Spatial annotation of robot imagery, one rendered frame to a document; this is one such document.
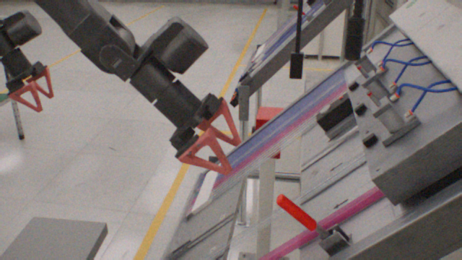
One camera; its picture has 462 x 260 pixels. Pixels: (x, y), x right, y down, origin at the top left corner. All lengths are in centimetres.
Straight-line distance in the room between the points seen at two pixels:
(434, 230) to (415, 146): 9
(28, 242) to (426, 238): 108
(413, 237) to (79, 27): 50
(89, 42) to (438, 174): 48
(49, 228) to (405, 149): 108
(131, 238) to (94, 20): 172
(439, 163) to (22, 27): 91
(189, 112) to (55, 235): 78
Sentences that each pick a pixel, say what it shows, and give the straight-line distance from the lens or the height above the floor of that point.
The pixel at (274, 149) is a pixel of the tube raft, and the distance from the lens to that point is 99.
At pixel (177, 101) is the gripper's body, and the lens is 65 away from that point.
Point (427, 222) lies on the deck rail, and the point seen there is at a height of 110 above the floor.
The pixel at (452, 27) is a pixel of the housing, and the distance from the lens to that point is 68.
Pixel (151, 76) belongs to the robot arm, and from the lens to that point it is 65.
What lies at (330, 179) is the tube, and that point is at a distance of 71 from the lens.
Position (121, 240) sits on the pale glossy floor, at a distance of 224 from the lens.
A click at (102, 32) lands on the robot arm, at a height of 126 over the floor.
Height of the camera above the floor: 139
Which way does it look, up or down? 25 degrees down
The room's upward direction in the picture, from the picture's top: straight up
